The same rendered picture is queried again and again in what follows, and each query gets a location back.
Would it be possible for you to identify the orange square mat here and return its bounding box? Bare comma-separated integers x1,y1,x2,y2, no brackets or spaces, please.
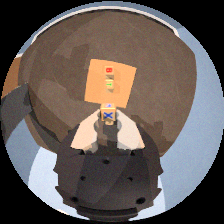
85,59,136,108

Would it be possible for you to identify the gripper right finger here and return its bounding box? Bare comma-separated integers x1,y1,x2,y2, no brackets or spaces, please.
115,109,164,176

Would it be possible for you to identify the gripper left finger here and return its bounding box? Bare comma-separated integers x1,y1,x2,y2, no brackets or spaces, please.
53,109,101,173

